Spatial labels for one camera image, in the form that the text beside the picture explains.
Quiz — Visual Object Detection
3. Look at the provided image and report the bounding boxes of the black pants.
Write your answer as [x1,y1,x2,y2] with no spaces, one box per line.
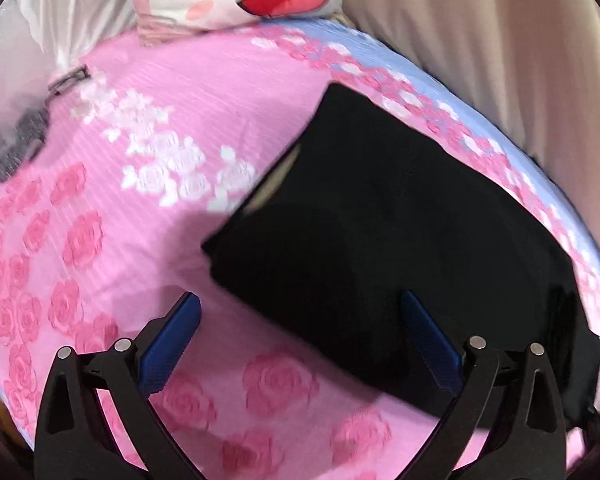
[201,84,600,427]

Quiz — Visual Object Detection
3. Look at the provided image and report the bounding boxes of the pink floral bed quilt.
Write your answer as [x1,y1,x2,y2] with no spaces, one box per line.
[0,20,600,479]

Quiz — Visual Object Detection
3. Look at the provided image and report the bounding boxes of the grey striped cloth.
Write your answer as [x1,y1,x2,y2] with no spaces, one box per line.
[0,65,91,183]

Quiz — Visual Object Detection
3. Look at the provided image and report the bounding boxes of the beige curtain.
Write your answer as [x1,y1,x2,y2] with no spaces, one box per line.
[343,0,600,222]

